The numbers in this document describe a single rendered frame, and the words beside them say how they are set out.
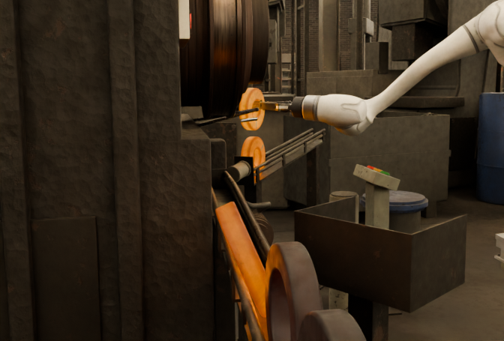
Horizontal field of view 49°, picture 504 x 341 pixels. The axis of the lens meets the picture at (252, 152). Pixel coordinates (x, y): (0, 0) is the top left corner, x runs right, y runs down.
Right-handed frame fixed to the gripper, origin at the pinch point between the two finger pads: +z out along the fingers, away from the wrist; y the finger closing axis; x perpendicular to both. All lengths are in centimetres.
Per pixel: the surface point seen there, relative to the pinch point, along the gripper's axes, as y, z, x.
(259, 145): 2.4, -2.2, -15.3
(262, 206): -12.7, -10.8, -34.2
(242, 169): -13.6, -3.3, -21.6
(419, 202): 77, -50, -46
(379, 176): 37, -40, -28
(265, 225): -20.4, -15.6, -38.6
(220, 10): -68, -23, 26
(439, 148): 230, -38, -38
